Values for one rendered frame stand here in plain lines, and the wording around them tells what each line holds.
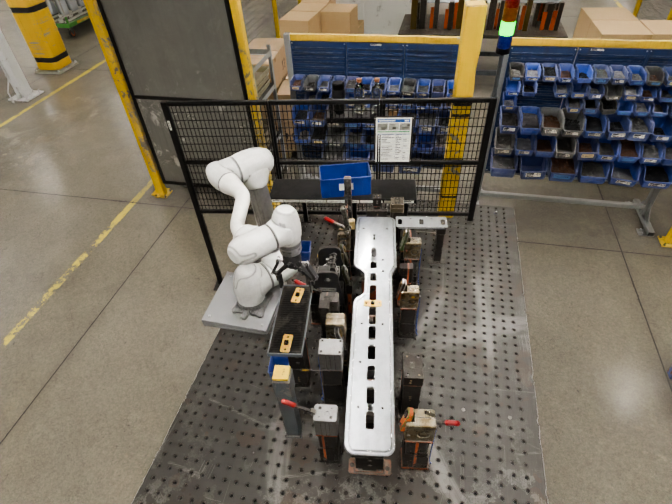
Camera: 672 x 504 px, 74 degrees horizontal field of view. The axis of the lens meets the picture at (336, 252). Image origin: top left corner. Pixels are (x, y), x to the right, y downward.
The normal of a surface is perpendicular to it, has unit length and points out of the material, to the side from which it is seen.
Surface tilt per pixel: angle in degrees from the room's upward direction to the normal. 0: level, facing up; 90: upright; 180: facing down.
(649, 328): 0
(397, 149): 90
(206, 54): 91
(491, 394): 0
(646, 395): 0
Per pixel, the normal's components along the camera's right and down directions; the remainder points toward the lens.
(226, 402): -0.05, -0.73
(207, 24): -0.21, 0.66
